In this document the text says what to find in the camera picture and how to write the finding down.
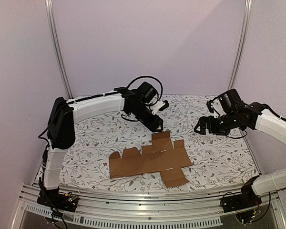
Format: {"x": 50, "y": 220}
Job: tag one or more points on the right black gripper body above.
{"x": 210, "y": 123}

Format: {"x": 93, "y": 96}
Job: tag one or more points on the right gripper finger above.
{"x": 200, "y": 129}
{"x": 202, "y": 122}

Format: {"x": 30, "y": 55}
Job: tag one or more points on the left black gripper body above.
{"x": 152, "y": 125}

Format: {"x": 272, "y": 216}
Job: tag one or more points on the brown cardboard box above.
{"x": 163, "y": 155}

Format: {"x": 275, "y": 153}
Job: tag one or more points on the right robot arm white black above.
{"x": 229, "y": 112}

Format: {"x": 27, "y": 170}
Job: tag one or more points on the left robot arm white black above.
{"x": 143, "y": 103}

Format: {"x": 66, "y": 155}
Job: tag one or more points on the floral patterned table mat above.
{"x": 105, "y": 151}

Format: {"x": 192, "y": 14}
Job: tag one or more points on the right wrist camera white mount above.
{"x": 215, "y": 108}

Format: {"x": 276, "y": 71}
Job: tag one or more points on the front aluminium rail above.
{"x": 197, "y": 209}

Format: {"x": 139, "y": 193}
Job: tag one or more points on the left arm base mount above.
{"x": 55, "y": 200}

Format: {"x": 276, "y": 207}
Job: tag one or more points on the right aluminium frame post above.
{"x": 241, "y": 44}

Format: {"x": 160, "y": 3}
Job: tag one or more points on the aluminium frame post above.
{"x": 57, "y": 49}
{"x": 241, "y": 44}

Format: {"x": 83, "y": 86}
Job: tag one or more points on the left aluminium frame post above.
{"x": 57, "y": 49}

